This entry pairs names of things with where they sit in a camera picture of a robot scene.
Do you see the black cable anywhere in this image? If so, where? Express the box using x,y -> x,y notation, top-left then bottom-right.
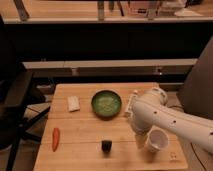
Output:
166,104 -> 208,171

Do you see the green round plate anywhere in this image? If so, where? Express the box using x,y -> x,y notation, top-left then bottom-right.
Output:
91,90 -> 122,118

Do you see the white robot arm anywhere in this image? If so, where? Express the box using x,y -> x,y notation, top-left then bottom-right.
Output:
127,87 -> 213,154

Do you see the small black eraser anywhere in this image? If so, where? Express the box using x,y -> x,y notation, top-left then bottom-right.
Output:
101,140 -> 112,153

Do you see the red chili pepper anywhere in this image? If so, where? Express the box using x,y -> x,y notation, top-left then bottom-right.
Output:
52,128 -> 60,152

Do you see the white tube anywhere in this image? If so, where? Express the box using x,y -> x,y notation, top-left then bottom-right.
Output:
125,90 -> 138,117

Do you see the white rectangular sponge block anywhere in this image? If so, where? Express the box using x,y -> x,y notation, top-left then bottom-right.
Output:
68,96 -> 80,112

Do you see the white plastic cup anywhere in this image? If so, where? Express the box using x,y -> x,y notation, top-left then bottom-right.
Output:
146,129 -> 169,153

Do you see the black office chair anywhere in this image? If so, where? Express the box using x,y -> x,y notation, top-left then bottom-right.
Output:
0,15 -> 50,171

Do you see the grey monitor back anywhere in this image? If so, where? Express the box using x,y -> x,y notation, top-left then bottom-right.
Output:
177,45 -> 213,120

